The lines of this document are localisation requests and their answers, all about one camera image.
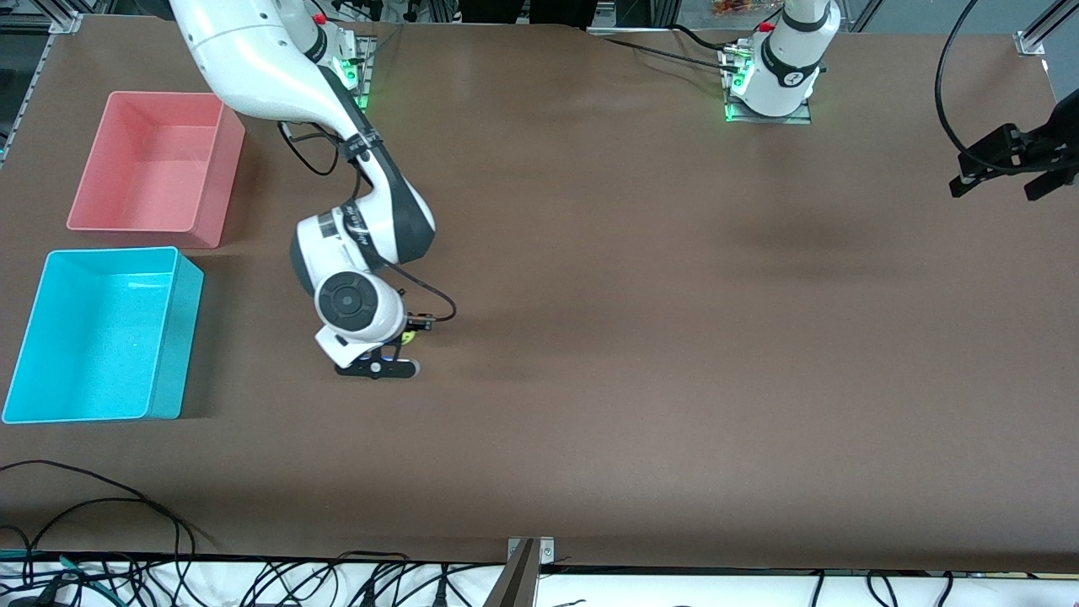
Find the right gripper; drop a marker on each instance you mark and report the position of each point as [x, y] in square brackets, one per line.
[404, 330]

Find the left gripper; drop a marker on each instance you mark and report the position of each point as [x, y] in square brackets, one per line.
[1036, 148]

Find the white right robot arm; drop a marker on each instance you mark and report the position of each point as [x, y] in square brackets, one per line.
[253, 67]

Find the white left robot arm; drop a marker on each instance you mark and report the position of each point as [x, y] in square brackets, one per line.
[784, 67]

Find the pink plastic bin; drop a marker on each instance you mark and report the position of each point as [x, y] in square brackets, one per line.
[160, 169]

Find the blue plastic bin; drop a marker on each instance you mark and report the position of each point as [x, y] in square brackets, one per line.
[93, 346]

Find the large table cover mat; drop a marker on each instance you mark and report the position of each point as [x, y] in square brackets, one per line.
[590, 379]

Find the grey metal beam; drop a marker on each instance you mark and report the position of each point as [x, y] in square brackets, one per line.
[514, 586]

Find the orange background clutter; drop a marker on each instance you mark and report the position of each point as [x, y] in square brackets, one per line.
[733, 7]

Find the aluminium frame profile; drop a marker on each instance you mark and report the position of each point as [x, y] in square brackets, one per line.
[63, 21]
[1045, 25]

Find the small metal table bracket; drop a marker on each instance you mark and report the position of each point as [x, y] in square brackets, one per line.
[546, 550]

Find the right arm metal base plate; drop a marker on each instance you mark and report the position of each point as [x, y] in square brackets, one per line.
[364, 76]

